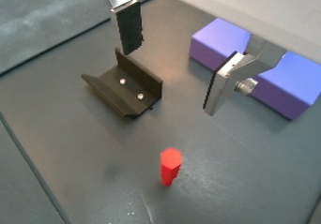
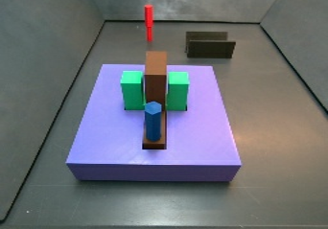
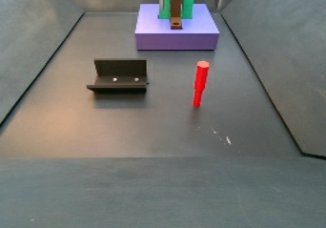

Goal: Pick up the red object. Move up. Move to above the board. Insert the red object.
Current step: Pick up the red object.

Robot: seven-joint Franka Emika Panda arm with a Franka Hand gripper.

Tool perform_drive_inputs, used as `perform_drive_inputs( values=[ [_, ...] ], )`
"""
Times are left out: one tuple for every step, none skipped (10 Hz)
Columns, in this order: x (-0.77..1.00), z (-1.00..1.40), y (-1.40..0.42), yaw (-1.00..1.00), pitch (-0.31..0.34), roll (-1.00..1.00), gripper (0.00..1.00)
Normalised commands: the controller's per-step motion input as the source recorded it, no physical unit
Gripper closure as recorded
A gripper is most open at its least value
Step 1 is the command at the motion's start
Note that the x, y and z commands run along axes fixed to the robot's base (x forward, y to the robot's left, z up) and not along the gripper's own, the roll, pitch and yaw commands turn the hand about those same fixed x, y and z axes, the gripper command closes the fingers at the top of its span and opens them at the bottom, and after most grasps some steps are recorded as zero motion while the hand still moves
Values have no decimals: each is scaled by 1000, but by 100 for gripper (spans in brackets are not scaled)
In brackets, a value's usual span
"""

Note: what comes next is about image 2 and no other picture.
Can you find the red peg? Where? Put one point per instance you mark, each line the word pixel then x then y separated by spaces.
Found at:
pixel 148 21

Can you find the purple board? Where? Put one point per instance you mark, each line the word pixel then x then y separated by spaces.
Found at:
pixel 199 153

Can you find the blue hexagonal peg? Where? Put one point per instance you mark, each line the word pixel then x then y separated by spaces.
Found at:
pixel 152 121

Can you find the right green block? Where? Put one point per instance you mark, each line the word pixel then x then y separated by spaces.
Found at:
pixel 178 83

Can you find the green block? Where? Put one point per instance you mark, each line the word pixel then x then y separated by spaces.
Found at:
pixel 131 85
pixel 178 83

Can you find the left green block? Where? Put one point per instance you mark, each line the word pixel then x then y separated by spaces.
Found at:
pixel 131 85

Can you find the brown tall block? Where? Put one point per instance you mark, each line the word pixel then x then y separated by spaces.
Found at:
pixel 153 80

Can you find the front black plate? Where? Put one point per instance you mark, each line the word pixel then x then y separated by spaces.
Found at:
pixel 210 49

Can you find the black plate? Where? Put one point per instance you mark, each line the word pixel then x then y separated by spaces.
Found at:
pixel 210 49
pixel 206 35

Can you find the rear black plate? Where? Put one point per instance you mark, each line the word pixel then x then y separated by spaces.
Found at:
pixel 206 35

